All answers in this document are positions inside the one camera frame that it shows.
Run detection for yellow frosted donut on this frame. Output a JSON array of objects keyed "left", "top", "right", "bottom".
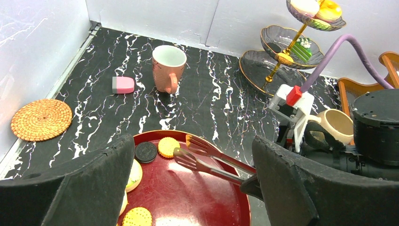
[{"left": 125, "top": 159, "right": 143, "bottom": 193}]

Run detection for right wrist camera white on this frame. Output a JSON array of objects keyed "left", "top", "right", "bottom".
[{"left": 268, "top": 84, "right": 314, "bottom": 153}]

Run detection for yellow biscuit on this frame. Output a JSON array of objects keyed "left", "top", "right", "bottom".
[
  {"left": 122, "top": 207, "right": 152, "bottom": 226},
  {"left": 185, "top": 134, "right": 193, "bottom": 148},
  {"left": 158, "top": 137, "right": 180, "bottom": 158}
]

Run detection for blue white donut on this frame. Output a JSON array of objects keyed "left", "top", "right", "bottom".
[{"left": 119, "top": 192, "right": 128, "bottom": 216}]

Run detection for pink mug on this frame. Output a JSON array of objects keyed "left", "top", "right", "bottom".
[{"left": 152, "top": 45, "right": 187, "bottom": 94}]

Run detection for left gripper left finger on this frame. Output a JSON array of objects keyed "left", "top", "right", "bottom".
[{"left": 0, "top": 135, "right": 135, "bottom": 226}]

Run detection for woven coaster left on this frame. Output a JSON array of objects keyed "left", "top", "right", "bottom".
[{"left": 10, "top": 99, "right": 72, "bottom": 142}]

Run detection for orange donut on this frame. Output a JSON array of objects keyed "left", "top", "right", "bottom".
[{"left": 315, "top": 0, "right": 342, "bottom": 22}]

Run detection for green triangular cake slice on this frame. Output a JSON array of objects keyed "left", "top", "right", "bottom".
[{"left": 291, "top": 38, "right": 312, "bottom": 62}]

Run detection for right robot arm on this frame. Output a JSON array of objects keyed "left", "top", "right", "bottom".
[{"left": 239, "top": 89, "right": 399, "bottom": 203}]

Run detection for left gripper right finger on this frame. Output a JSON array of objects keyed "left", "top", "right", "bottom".
[{"left": 252, "top": 136, "right": 399, "bottom": 226}]

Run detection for black cookie upper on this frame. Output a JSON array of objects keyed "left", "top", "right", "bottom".
[{"left": 135, "top": 142, "right": 158, "bottom": 164}]

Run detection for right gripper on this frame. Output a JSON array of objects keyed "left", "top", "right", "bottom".
[{"left": 239, "top": 121, "right": 399, "bottom": 201}]

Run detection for metal tongs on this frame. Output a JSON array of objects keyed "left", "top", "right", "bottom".
[{"left": 174, "top": 135, "right": 256, "bottom": 186}]

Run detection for green macaron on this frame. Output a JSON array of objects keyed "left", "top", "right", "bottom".
[{"left": 312, "top": 19, "right": 331, "bottom": 31}]

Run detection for pink grey eraser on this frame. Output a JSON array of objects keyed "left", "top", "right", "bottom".
[{"left": 112, "top": 76, "right": 135, "bottom": 94}]

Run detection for three-tier glass cake stand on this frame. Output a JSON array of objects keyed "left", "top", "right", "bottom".
[{"left": 239, "top": 0, "right": 346, "bottom": 96}]

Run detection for orange wooden rack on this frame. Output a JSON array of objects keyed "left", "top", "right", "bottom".
[{"left": 337, "top": 51, "right": 399, "bottom": 145}]

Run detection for beige mug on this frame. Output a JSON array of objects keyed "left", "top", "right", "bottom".
[{"left": 308, "top": 109, "right": 353, "bottom": 145}]

